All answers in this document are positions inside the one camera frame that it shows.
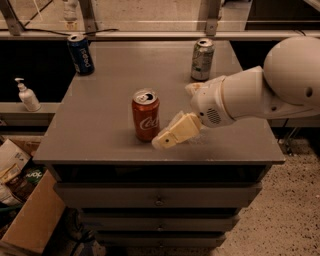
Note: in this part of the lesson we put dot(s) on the green snack bag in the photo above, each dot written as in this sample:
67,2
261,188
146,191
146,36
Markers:
34,175

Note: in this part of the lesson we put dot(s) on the cardboard box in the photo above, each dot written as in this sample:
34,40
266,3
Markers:
40,209

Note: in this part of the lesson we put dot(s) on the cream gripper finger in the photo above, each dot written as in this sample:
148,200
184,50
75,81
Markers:
195,88
181,128

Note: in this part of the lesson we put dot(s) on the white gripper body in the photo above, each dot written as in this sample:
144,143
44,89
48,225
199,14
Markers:
207,104

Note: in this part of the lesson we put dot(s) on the white paper package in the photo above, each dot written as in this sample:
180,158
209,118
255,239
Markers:
12,161

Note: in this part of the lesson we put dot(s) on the grey drawer cabinet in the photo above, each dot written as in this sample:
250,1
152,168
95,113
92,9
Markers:
131,194

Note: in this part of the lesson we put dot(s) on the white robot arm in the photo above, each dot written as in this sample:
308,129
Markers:
287,85

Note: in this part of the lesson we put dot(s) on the white pump dispenser bottle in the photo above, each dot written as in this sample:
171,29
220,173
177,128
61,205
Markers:
27,96

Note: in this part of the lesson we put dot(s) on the red coke can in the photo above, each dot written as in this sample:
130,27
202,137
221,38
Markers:
145,110

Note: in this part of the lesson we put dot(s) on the clear plastic bottle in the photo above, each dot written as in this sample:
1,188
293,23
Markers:
69,10

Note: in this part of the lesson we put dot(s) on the blue pepsi can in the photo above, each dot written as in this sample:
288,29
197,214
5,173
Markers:
79,49

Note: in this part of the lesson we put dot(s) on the green white soda can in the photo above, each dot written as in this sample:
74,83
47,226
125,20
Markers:
203,52

